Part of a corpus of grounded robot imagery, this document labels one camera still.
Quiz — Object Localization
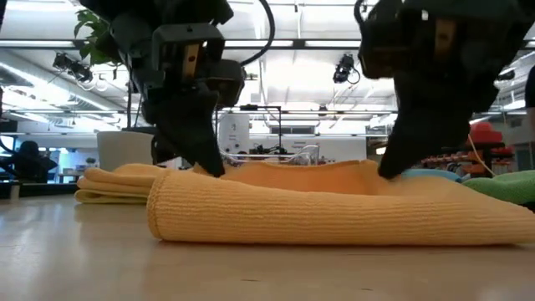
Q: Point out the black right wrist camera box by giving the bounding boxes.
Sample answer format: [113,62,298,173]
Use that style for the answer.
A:
[357,2,403,80]

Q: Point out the blue microfiber towel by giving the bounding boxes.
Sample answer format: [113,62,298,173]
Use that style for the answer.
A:
[400,168,464,184]

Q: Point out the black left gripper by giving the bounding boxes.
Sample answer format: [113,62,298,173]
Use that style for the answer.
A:
[79,0,235,179]

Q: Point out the green potted plant white pot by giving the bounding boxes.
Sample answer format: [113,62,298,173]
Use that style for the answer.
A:
[74,8,156,172]

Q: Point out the white machine in black frame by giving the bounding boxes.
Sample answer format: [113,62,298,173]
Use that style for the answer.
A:
[215,104,282,156]

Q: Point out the green microfiber towel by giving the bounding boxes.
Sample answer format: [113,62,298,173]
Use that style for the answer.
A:
[461,170,535,207]

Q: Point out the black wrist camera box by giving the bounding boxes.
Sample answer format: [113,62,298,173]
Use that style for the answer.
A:
[206,59,247,109]
[357,2,403,80]

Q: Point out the clear plastic bin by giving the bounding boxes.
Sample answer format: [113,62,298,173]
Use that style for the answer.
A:
[221,144,321,167]

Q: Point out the black ceiling track light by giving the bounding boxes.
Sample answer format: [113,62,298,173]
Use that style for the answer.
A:
[53,52,94,84]

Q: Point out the rack with red bins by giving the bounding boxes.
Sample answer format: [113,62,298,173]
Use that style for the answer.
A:
[420,120,516,176]

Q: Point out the yellow hanging cable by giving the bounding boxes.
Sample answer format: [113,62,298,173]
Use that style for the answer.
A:
[466,133,497,177]

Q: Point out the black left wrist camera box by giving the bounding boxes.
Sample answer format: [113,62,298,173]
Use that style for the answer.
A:
[206,59,247,109]

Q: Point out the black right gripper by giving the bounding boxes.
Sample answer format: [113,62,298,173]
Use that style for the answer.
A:
[377,0,535,181]

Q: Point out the black ceiling-mounted camera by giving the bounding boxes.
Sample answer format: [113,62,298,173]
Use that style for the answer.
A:
[333,53,361,84]

